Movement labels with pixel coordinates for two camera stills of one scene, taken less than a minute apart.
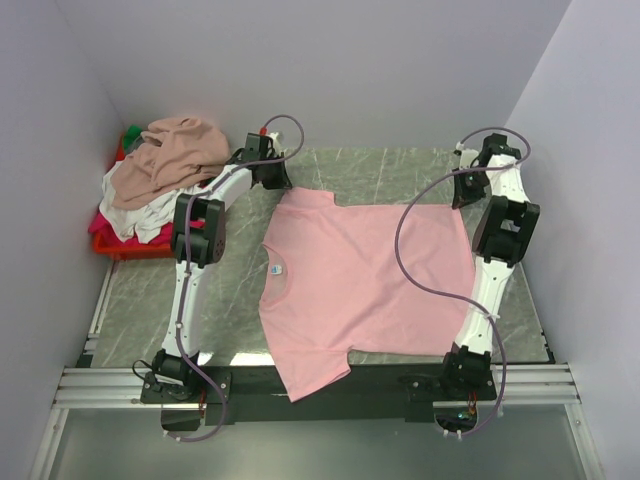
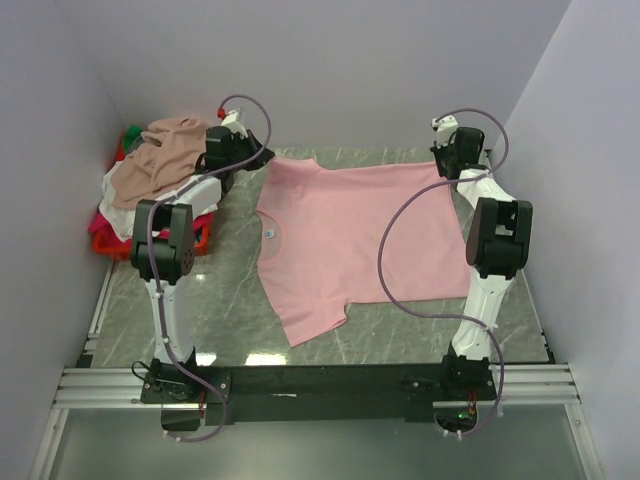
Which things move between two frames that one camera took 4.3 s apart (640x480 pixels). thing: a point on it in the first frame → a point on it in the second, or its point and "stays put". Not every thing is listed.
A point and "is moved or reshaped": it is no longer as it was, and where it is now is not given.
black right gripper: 462,196 → 438,153
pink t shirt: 330,284 is moved or reshaped
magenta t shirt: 101,226 stays put
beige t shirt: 177,153 stays put
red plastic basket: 113,247 stays put
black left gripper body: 274,178 → 240,150
